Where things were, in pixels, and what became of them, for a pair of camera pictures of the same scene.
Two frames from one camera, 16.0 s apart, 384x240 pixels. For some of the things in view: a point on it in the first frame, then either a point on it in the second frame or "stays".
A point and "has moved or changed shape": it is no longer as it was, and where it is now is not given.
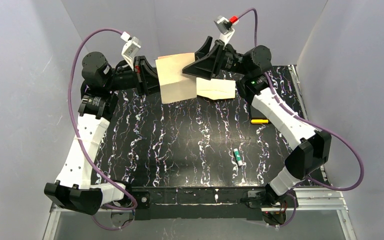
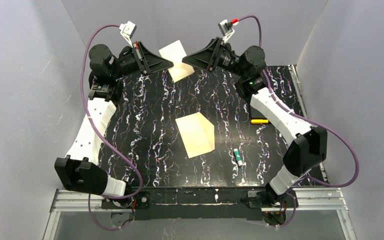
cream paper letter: x=175 y=85 has moved or changed shape
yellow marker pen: x=259 y=121 stays
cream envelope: x=216 y=89 -> x=197 y=133
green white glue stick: x=237 y=157 stays
